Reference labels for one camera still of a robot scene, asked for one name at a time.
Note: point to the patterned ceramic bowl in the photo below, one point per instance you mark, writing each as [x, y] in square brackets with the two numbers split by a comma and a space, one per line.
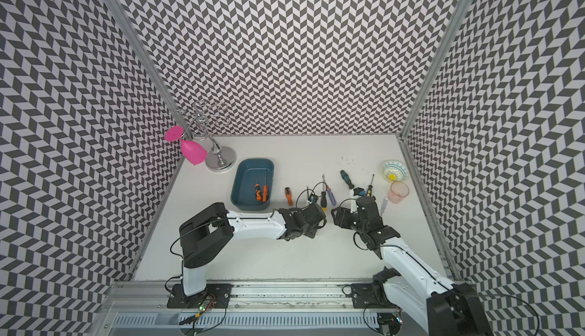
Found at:
[393, 171]

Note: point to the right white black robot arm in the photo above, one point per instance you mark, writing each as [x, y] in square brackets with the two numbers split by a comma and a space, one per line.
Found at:
[439, 305]

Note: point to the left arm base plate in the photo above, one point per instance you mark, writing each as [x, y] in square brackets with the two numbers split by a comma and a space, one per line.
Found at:
[199, 295]

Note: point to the pink translucent cup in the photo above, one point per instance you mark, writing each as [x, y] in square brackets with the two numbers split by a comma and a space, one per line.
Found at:
[398, 192]

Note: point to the green handled screwdriver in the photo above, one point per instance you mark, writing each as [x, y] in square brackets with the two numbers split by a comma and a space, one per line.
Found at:
[346, 179]

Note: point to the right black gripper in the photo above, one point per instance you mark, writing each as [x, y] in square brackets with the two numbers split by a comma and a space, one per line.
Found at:
[342, 217]

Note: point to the aluminium front rail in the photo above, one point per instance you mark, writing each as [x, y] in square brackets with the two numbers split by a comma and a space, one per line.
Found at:
[238, 296]

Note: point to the chrome glass holder stand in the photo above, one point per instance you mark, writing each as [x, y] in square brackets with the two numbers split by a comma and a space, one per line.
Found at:
[198, 118]

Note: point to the long orange black screwdriver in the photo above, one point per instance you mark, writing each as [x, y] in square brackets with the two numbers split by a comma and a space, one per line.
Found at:
[265, 190]

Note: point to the teal plastic storage box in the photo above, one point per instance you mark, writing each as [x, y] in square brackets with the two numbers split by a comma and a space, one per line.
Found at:
[243, 192]

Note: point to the orange handled thin screwdriver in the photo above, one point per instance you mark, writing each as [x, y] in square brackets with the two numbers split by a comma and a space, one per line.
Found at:
[288, 195]

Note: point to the small yellow black screwdriver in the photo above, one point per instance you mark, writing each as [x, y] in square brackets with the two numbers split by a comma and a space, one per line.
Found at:
[369, 190]

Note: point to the purple handled screwdriver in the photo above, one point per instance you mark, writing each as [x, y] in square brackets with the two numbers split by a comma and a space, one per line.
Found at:
[329, 192]

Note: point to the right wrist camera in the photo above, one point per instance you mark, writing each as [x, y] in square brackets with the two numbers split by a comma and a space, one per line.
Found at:
[355, 194]

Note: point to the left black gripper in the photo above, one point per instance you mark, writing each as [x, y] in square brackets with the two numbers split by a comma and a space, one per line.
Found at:
[311, 234]

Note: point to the pink plastic wine glass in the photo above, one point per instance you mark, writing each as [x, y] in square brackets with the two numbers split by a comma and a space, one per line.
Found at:
[191, 150]

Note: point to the small orange black screwdriver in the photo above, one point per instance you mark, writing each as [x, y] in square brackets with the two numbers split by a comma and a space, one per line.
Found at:
[257, 190]

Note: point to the black yellow-tip screwdriver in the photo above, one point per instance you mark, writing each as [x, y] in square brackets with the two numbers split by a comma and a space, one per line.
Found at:
[323, 201]

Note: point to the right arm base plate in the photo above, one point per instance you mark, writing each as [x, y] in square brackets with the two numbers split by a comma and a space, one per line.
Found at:
[369, 296]

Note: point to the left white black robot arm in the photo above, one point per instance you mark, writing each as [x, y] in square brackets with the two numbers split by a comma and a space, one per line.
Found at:
[204, 236]

